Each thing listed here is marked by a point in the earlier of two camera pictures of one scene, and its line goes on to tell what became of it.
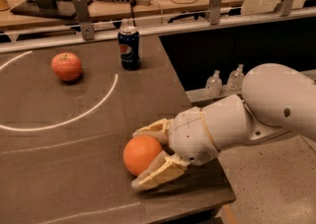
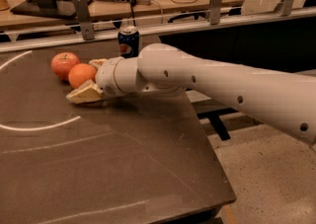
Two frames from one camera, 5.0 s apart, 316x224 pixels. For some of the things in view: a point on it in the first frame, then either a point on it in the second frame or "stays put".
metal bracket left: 86,25 stays put
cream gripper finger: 160,129 → 98,63
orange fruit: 139,151 → 81,73
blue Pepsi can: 129,47 stays put
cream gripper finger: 164,167 → 89,91
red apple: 66,65 stays put
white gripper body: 190,135 → 105,77
